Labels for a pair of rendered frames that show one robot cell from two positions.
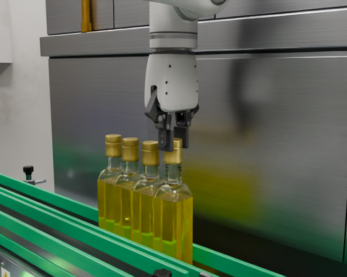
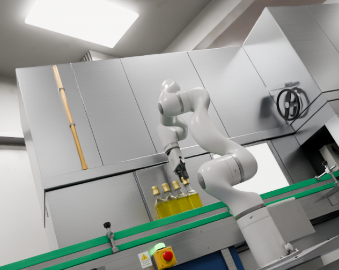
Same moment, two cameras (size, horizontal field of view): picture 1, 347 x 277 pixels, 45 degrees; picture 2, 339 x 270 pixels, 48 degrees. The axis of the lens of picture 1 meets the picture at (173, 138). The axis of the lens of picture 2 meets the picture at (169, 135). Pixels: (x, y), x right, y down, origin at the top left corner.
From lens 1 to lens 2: 1.90 m
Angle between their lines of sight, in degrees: 75
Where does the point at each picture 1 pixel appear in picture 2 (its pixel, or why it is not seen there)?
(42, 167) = not seen: outside the picture
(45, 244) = (166, 221)
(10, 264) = (147, 245)
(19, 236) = (142, 232)
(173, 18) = (176, 139)
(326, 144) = not seen: hidden behind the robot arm
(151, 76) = (177, 154)
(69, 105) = (73, 211)
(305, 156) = not seen: hidden behind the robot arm
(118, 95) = (115, 194)
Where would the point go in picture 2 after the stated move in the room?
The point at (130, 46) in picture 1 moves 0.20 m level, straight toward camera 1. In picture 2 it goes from (122, 168) to (153, 151)
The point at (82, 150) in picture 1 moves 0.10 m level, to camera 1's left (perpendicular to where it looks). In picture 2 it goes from (92, 233) to (78, 233)
